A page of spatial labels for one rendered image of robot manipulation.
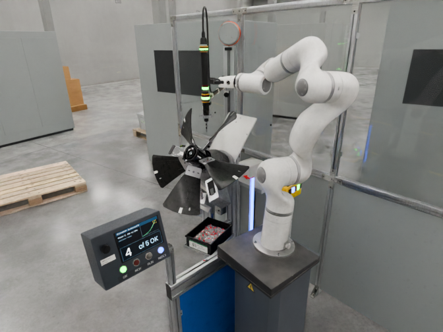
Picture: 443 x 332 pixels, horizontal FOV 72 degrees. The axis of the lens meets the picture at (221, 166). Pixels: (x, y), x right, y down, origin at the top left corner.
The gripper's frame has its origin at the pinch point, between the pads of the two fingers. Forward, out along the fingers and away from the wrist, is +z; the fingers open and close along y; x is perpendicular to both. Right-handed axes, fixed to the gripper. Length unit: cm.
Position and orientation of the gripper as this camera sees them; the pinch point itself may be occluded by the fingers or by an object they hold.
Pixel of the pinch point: (217, 80)
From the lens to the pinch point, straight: 160.4
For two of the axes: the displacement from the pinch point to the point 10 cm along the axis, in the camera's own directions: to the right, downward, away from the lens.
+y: 7.3, -2.8, 6.3
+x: -0.2, -9.2, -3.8
